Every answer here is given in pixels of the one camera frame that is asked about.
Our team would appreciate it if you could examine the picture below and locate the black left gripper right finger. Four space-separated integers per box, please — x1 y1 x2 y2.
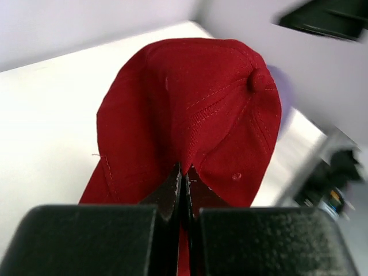
185 169 358 275

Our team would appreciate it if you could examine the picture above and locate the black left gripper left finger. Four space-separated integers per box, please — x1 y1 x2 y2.
1 165 182 275

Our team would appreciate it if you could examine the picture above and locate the red cap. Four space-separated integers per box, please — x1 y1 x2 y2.
78 37 283 276

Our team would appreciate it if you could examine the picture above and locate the lilac cap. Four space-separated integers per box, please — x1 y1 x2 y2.
267 64 294 139

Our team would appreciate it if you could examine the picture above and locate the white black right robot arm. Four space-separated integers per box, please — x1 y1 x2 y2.
274 1 367 41

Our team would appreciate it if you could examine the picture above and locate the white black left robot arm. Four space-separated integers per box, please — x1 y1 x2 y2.
1 149 361 275

